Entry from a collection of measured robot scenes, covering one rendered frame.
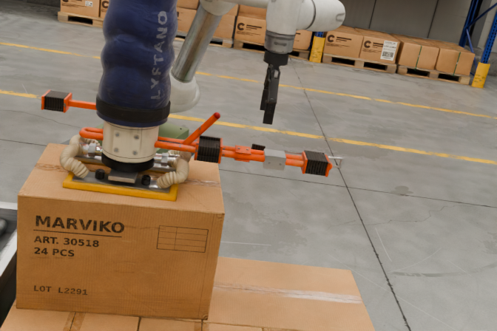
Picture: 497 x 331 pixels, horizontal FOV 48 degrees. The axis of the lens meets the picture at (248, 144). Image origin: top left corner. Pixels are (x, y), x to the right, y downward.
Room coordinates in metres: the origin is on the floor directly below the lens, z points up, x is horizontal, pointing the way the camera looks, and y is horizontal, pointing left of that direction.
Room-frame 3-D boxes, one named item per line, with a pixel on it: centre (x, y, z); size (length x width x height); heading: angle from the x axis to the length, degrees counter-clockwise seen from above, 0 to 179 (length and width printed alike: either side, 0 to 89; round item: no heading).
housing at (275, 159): (1.68, -0.09, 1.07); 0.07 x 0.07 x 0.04; 6
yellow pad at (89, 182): (1.54, 0.36, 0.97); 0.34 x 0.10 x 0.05; 96
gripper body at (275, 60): (1.69, -0.04, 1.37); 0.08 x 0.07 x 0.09; 6
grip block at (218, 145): (1.66, 0.12, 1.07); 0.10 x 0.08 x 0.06; 6
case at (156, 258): (1.64, 0.36, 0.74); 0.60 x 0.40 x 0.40; 100
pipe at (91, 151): (1.64, 0.37, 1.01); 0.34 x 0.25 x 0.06; 96
